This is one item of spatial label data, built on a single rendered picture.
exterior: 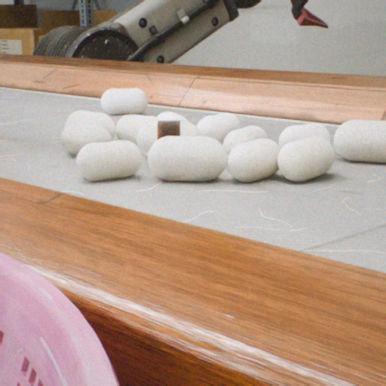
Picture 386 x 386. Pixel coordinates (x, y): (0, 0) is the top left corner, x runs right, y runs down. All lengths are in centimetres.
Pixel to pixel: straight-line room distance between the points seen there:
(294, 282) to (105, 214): 7
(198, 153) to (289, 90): 24
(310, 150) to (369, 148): 6
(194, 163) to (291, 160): 4
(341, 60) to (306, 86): 223
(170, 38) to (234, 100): 56
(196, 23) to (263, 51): 185
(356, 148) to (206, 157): 9
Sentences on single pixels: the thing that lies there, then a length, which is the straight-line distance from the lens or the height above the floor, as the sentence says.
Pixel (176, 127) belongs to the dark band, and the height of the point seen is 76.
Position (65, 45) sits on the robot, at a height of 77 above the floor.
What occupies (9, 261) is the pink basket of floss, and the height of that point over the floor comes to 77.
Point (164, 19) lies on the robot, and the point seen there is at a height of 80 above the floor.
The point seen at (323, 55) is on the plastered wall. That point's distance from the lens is 284.
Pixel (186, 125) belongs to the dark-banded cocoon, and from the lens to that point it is 41.
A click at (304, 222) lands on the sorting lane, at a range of 29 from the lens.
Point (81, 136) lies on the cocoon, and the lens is 41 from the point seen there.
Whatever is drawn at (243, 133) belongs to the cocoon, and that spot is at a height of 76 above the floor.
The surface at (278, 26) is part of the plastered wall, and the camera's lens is 297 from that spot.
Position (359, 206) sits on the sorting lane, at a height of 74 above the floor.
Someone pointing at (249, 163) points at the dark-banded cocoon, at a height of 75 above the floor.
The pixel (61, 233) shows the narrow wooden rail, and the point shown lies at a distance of 19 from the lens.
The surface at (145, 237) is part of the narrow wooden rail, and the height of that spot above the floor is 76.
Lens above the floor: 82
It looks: 14 degrees down
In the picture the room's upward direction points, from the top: straight up
